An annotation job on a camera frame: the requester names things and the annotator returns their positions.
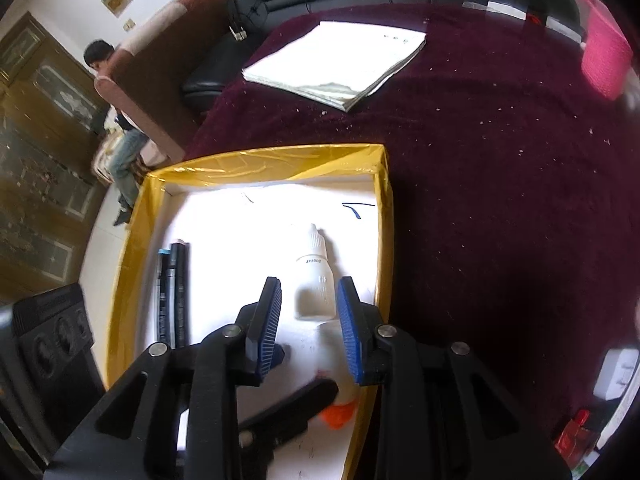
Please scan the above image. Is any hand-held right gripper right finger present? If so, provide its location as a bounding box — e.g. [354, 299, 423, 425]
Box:
[336, 276, 573, 480]

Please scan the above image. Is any brown chair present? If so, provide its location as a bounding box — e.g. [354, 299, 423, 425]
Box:
[95, 0, 233, 163]

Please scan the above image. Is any white charger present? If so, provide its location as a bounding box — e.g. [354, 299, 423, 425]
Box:
[592, 347, 628, 401]

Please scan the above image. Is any black marker pen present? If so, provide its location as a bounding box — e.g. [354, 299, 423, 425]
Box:
[169, 242, 191, 348]

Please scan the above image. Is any pink knitted sleeve bottle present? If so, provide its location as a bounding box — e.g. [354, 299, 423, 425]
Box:
[580, 0, 635, 102]

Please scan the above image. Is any maroon tablecloth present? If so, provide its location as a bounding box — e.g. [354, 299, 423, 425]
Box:
[185, 2, 640, 441]

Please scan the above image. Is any carved wooden door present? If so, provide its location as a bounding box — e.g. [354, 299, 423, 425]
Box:
[0, 12, 108, 301]

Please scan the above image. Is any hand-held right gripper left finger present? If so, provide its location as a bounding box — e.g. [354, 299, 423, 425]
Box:
[44, 276, 286, 480]

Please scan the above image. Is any white dropper bottle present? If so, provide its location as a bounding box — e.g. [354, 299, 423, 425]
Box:
[294, 223, 337, 320]

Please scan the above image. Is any stack of white paper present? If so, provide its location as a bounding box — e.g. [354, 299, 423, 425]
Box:
[241, 21, 428, 113]

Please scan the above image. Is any red small box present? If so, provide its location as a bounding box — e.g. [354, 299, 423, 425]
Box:
[555, 409, 598, 456]

